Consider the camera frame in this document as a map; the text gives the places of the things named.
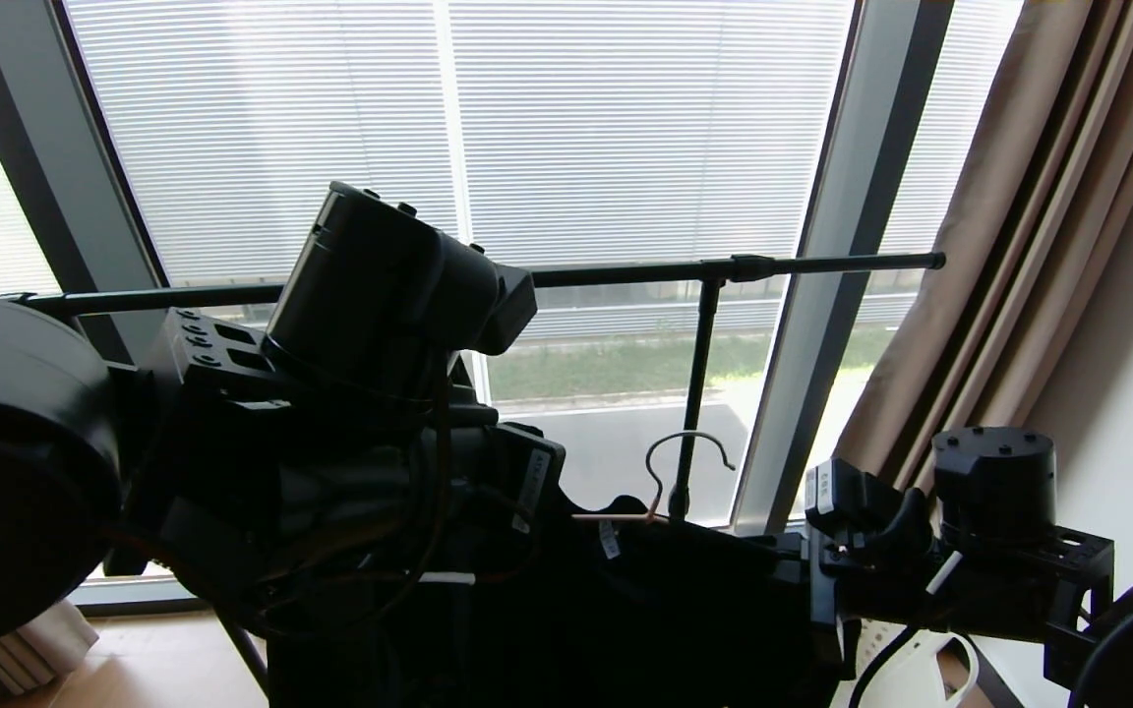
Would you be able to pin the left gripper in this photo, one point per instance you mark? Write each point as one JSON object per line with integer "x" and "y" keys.
{"x": 488, "y": 492}

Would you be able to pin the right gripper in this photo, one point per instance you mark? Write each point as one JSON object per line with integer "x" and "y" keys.
{"x": 881, "y": 585}

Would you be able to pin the pink clothes hanger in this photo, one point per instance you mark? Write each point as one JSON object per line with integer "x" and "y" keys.
{"x": 616, "y": 517}

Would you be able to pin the black t-shirt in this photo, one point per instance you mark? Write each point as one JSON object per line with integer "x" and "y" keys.
{"x": 626, "y": 629}

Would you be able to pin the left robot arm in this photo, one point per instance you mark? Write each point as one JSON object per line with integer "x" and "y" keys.
{"x": 26, "y": 472}

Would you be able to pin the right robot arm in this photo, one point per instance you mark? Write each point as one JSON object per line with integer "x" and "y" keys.
{"x": 994, "y": 482}

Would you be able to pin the white laundry basket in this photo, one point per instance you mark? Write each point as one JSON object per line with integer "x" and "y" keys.
{"x": 921, "y": 669}

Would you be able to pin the black clothes rack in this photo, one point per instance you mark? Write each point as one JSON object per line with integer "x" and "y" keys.
{"x": 822, "y": 264}

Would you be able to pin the window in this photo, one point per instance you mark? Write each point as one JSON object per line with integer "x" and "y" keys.
{"x": 626, "y": 147}

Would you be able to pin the brown curtain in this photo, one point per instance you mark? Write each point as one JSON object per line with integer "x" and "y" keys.
{"x": 26, "y": 649}
{"x": 1019, "y": 197}

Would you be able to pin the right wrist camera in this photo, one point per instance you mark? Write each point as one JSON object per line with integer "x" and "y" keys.
{"x": 852, "y": 492}

